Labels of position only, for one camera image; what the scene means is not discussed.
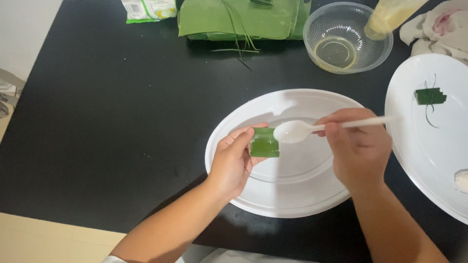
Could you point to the green and white packet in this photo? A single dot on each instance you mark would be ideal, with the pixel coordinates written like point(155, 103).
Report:
point(149, 10)

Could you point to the crumpled beige cloth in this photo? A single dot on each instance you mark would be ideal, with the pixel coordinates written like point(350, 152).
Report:
point(438, 29)

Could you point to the tied green leaf parcel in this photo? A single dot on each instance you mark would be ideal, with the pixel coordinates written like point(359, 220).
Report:
point(430, 96)

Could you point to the stack of green banana leaves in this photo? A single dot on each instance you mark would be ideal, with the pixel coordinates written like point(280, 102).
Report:
point(245, 18)

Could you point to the thin green leaf strips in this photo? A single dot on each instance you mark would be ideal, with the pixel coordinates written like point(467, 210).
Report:
point(237, 40)

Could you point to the grey object at table edge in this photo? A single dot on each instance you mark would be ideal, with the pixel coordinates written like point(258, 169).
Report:
point(8, 91)

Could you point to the clear bottle of yellow liquid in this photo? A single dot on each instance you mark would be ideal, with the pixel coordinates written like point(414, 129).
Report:
point(387, 16)

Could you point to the large white oval plate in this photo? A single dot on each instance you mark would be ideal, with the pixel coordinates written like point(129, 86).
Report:
point(431, 146)

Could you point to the clear plastic bowl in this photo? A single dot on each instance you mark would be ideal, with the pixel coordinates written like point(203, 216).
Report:
point(345, 40)

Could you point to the person's right hand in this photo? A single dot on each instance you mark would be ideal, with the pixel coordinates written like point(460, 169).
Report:
point(360, 153)

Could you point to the person's white clothing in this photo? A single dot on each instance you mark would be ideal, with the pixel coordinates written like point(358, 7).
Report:
point(204, 255)

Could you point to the white dough lump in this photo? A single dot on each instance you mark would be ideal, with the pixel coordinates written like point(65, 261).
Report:
point(462, 181)

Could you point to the green leaf cup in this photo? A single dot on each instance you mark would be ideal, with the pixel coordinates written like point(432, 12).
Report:
point(264, 143)

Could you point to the person's right fingers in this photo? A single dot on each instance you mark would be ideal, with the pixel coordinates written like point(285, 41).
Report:
point(331, 126)

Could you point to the white plastic spoon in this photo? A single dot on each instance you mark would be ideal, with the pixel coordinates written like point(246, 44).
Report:
point(298, 130)

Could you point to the person's left hand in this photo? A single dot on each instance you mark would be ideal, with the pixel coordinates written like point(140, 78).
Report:
point(230, 164)

